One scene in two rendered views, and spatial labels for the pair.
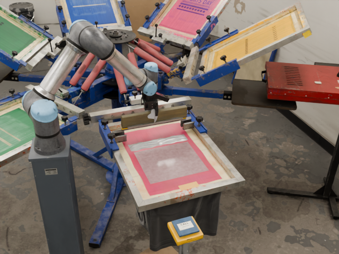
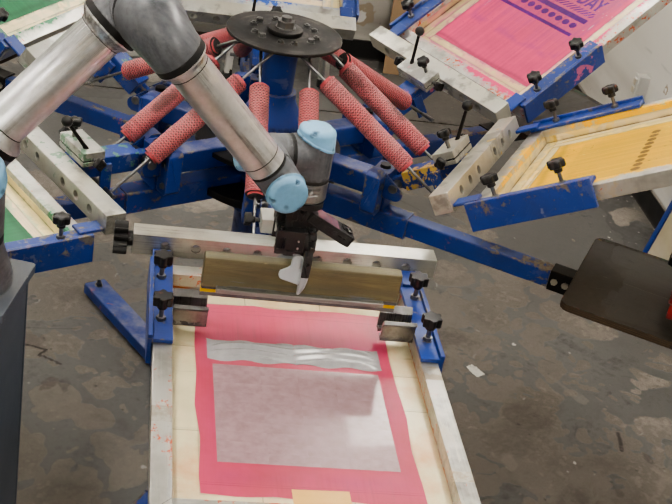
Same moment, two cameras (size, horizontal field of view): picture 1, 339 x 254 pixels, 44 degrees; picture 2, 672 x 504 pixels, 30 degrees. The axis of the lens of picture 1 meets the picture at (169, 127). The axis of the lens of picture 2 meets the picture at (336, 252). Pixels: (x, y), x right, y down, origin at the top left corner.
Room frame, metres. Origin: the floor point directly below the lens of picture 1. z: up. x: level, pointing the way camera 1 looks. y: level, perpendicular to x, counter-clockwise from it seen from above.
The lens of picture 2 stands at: (-0.02, -0.34, 2.42)
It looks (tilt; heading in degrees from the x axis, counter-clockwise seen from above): 29 degrees down; 10
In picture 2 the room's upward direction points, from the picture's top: 11 degrees clockwise
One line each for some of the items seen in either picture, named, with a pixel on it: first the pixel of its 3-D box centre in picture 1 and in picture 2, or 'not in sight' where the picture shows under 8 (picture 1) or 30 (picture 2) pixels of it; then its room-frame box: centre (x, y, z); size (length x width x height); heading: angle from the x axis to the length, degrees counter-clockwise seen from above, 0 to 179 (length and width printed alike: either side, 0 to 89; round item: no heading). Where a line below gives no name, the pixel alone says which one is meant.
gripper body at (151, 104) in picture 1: (150, 98); (297, 223); (2.12, 0.12, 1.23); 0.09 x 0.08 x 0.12; 112
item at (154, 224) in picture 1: (184, 216); not in sight; (1.68, -0.09, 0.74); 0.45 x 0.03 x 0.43; 112
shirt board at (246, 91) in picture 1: (204, 92); (496, 253); (2.83, -0.26, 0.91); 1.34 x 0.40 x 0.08; 82
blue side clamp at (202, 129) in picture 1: (193, 123); (418, 328); (2.28, -0.15, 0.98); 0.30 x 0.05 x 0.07; 22
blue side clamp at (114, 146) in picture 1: (108, 139); (159, 308); (2.07, 0.36, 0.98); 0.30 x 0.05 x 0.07; 22
